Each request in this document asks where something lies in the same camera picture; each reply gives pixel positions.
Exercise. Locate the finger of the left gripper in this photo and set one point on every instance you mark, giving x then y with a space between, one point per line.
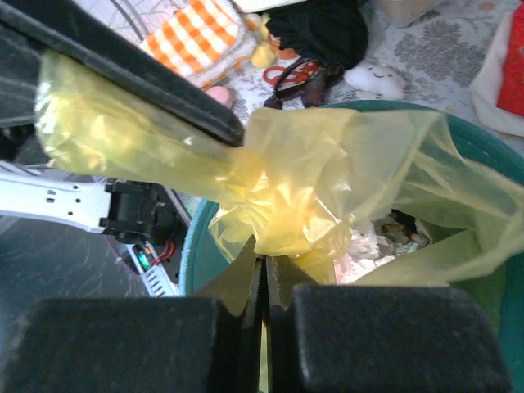
29 28

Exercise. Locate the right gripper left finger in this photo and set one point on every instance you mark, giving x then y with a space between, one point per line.
123 340

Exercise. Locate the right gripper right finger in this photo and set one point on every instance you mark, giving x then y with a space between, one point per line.
376 339

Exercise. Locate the yellow trash bag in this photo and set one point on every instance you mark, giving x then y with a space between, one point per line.
302 179

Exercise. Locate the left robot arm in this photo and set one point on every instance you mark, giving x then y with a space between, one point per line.
99 105

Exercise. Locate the crumpled paper trash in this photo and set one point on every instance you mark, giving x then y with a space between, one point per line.
377 243

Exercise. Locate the teal trash bin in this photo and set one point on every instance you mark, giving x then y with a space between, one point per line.
310 177

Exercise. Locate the rainbow striped bag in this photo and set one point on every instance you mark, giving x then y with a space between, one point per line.
497 90

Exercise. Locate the orange checkered towel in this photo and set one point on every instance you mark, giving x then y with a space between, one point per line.
204 41

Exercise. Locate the pink soft pad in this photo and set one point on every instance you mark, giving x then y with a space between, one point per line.
222 95

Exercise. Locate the red scissors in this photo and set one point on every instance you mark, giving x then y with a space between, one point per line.
296 74

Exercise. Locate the white cloud plush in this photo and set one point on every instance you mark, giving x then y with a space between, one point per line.
377 81

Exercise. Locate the black cloth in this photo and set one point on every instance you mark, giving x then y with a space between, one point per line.
328 31

